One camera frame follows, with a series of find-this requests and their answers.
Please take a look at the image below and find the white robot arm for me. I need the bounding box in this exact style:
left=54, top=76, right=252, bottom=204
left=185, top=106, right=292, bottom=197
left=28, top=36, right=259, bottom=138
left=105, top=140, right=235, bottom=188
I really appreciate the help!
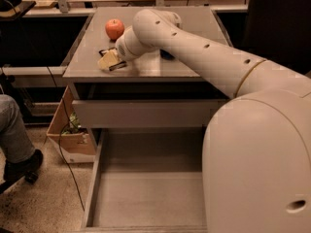
left=99, top=9, right=311, bottom=233

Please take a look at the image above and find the black office chair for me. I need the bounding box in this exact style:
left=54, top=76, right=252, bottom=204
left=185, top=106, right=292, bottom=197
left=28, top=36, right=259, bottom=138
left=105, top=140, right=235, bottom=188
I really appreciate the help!
left=241, top=0, right=311, bottom=74

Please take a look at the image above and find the person leg in jeans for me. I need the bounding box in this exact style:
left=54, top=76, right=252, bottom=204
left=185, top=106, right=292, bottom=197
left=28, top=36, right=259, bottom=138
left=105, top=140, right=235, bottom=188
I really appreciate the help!
left=0, top=94, right=35, bottom=163

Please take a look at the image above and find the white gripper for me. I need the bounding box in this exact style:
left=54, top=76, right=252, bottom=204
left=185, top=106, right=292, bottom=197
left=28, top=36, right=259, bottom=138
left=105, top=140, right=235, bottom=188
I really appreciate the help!
left=97, top=25, right=156, bottom=72

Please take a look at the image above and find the red apple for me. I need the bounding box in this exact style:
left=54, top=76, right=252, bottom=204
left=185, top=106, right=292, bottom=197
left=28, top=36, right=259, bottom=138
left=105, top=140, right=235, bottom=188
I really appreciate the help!
left=105, top=18, right=124, bottom=41

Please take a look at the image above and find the grey drawer cabinet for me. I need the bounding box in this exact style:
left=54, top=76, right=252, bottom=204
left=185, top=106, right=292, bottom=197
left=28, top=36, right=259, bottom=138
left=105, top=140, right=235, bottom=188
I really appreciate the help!
left=64, top=7, right=227, bottom=147

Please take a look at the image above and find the black floor cable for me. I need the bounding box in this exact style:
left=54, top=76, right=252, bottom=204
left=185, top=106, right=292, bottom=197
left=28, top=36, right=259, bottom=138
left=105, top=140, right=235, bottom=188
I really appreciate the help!
left=45, top=65, right=86, bottom=212

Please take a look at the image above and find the open grey middle drawer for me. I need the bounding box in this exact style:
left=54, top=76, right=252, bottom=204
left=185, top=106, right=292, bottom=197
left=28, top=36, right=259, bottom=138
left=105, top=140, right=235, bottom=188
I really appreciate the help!
left=80, top=128, right=207, bottom=233

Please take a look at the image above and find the black shoe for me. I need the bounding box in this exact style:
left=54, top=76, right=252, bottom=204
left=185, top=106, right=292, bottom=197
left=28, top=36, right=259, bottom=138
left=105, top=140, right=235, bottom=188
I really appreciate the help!
left=3, top=150, right=43, bottom=182

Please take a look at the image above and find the dark chocolate rxbar wrapper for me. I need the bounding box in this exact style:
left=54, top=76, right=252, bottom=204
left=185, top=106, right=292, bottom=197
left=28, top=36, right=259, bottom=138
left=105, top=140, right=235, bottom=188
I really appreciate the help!
left=98, top=47, right=127, bottom=72

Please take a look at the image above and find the grey top drawer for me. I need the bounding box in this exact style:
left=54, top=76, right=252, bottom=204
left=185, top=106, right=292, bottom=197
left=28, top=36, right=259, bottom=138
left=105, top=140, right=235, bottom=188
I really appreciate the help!
left=72, top=99, right=225, bottom=128

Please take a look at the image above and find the cardboard box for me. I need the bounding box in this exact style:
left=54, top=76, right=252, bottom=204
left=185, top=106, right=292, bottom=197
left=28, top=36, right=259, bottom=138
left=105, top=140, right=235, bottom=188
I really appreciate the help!
left=47, top=87, right=95, bottom=163

